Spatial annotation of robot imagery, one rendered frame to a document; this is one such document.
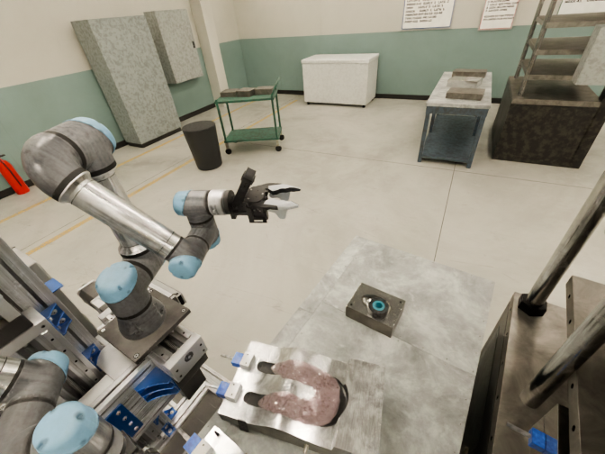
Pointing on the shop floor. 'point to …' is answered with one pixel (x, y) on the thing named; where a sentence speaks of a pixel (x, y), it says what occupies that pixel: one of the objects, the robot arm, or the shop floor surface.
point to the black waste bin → (203, 144)
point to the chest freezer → (340, 78)
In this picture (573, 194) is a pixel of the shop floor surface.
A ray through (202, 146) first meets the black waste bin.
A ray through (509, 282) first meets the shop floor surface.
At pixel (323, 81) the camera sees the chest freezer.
